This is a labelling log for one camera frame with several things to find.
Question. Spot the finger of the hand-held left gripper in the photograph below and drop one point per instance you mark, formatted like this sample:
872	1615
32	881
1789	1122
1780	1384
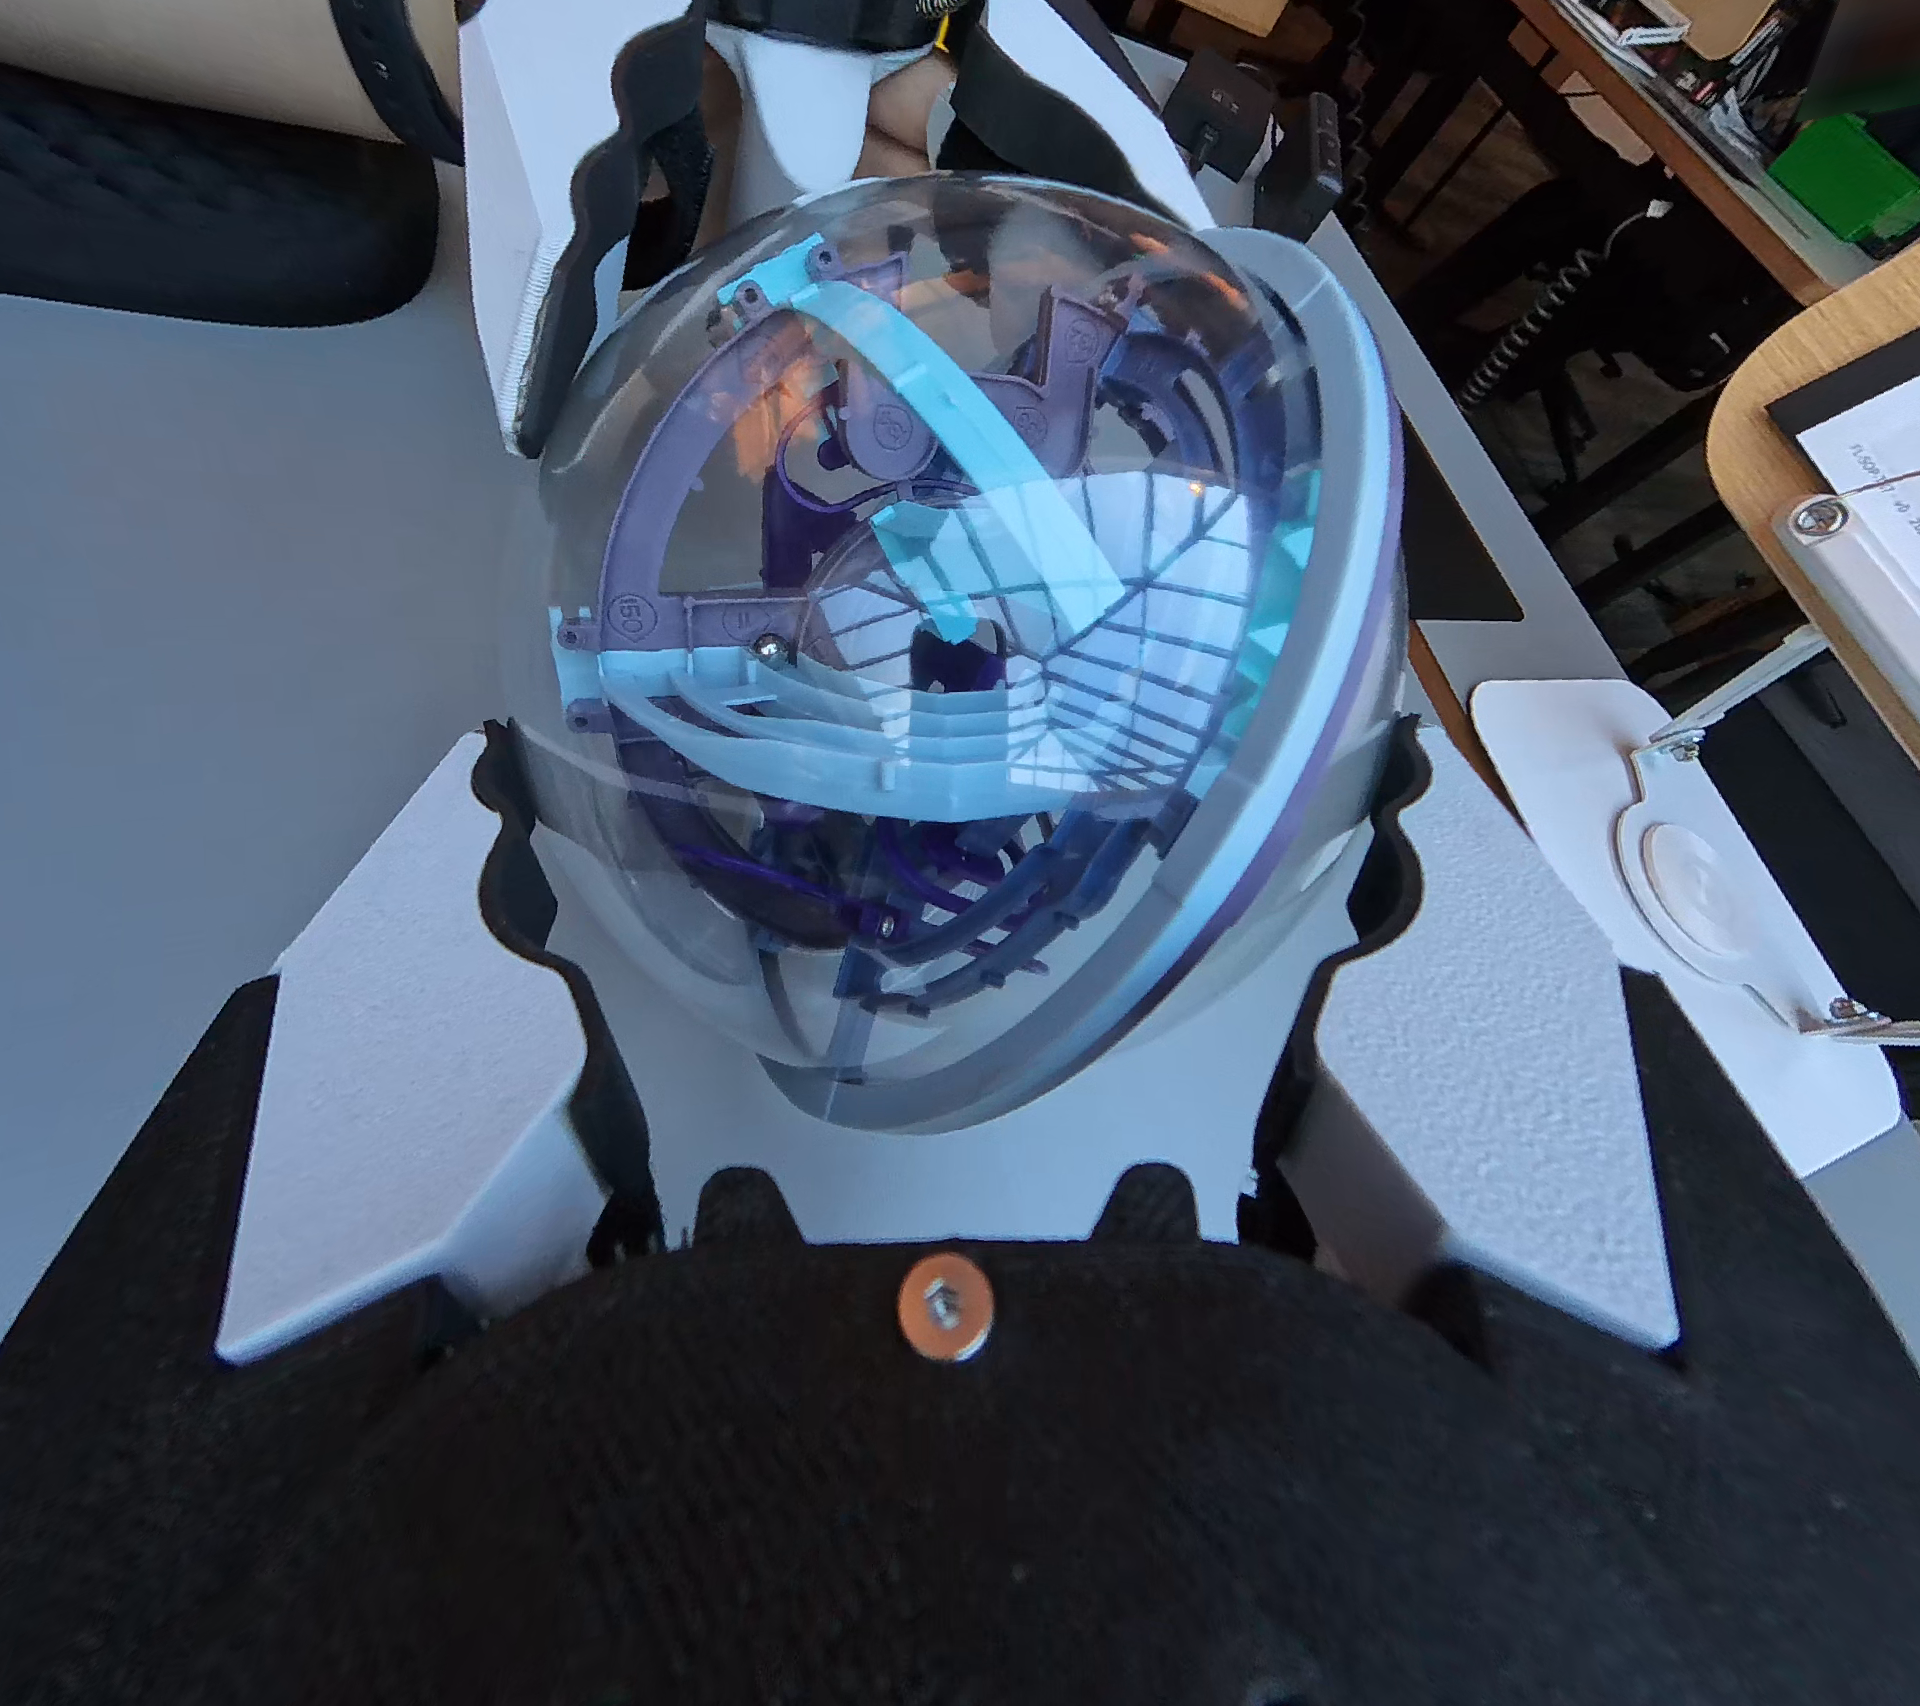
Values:
524	131
1081	101

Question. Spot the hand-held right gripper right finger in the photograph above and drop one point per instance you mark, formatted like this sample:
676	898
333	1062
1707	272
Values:
1484	1060

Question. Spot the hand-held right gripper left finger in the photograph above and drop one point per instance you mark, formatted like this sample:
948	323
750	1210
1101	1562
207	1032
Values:
391	1060

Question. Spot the clear plastic maze ball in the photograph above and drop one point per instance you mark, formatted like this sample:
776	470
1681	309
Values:
901	686

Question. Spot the person's left hand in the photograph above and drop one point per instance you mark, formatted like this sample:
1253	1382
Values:
913	124

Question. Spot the black power adapter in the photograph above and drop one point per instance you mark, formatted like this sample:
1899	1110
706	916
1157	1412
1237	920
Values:
1223	109
1302	160

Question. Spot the black wristband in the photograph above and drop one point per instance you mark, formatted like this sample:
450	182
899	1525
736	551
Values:
360	11

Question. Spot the wooden board document stand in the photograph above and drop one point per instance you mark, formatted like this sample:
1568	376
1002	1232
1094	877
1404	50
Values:
1574	806

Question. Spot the black wrist rest pad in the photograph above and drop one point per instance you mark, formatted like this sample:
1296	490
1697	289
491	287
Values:
180	221

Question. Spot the black desk mat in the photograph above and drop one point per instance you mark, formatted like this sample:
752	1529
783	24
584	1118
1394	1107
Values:
1455	566

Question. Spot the wooden desk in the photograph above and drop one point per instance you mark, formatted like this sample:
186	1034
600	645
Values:
1694	160

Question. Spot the printed instruction sheet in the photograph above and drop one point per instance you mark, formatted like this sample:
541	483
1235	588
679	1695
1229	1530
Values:
1874	490

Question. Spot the green storage bin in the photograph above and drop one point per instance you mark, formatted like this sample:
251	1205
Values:
1844	184

